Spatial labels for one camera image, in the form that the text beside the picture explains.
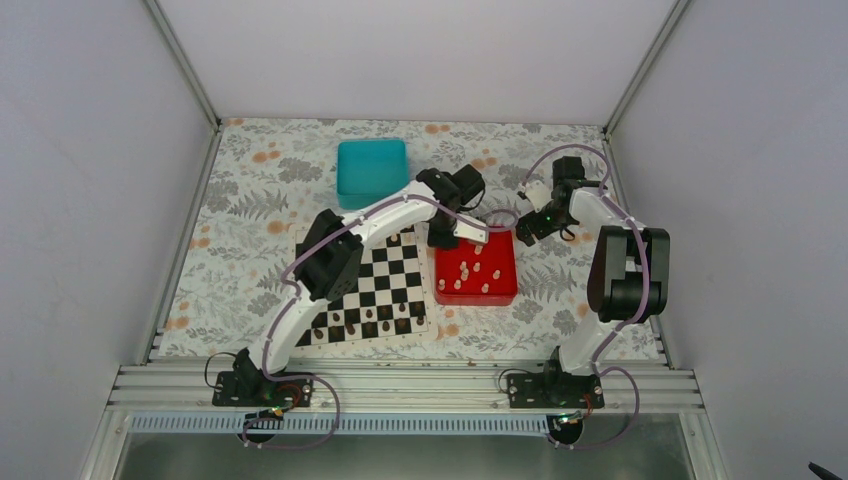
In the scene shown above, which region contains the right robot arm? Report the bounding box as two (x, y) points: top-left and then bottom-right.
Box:
(516, 156), (670, 407)

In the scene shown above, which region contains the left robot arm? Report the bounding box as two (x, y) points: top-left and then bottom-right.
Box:
(220, 165), (490, 405)

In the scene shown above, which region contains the red plastic tray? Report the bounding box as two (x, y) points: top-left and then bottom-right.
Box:
(433, 232), (518, 306)

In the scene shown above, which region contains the black white chessboard mat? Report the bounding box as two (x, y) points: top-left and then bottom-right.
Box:
(294, 226), (437, 357)

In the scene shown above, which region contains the teal plastic box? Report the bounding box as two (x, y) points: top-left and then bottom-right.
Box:
(336, 139), (410, 210)

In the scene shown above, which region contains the floral patterned tablecloth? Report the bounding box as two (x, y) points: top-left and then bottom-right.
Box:
(158, 117), (664, 362)

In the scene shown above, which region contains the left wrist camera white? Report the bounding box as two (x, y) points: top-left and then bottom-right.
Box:
(453, 215), (489, 245)

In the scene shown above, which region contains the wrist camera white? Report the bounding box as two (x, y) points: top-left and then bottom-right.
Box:
(453, 215), (489, 245)
(519, 180), (551, 212)

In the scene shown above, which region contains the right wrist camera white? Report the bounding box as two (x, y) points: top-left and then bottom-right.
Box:
(519, 180), (551, 212)

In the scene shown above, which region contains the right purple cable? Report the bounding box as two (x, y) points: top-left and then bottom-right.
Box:
(520, 144), (654, 452)

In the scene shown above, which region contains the purple cable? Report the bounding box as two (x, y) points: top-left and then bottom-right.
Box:
(239, 198), (521, 452)
(520, 144), (654, 452)

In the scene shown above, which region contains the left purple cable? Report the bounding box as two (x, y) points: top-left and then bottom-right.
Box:
(239, 198), (521, 452)

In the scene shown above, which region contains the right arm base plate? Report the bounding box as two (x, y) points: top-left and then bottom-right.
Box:
(506, 373), (605, 409)

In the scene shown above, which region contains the aluminium rail frame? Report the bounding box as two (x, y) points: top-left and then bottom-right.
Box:
(107, 358), (705, 414)

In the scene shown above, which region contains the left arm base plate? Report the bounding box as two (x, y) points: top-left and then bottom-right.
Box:
(211, 372), (314, 410)

